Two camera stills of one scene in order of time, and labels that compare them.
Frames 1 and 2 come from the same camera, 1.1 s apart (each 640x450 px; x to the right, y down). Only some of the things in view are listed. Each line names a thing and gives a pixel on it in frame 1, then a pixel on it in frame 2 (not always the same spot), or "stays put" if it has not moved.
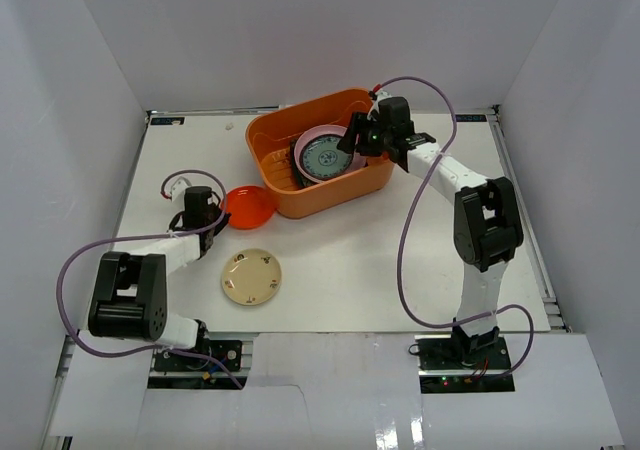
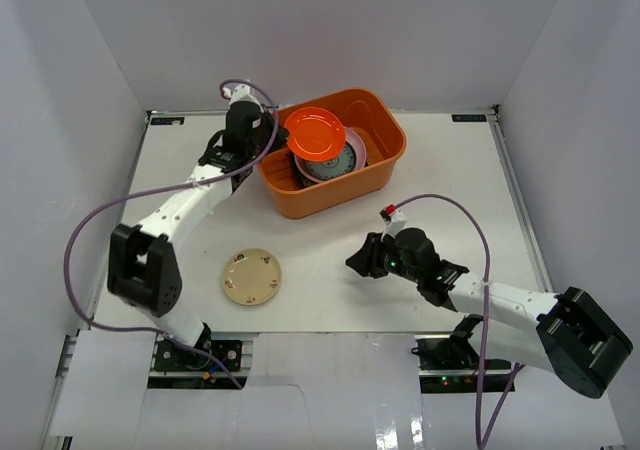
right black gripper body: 378,138 → 384,255
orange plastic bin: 269,140 stays put
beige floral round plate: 251,277 stays put
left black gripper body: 215,221 → 273,133
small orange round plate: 250,206 → 314,133
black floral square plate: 302,182 stays put
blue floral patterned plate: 321,158 stays put
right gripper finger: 355,139 → 362,260
